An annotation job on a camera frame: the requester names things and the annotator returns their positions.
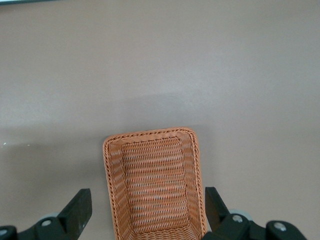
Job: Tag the brown wicker basket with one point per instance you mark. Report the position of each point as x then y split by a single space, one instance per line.
155 180

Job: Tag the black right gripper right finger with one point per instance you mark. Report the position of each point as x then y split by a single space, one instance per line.
225 225

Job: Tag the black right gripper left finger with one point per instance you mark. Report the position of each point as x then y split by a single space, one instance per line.
65 222

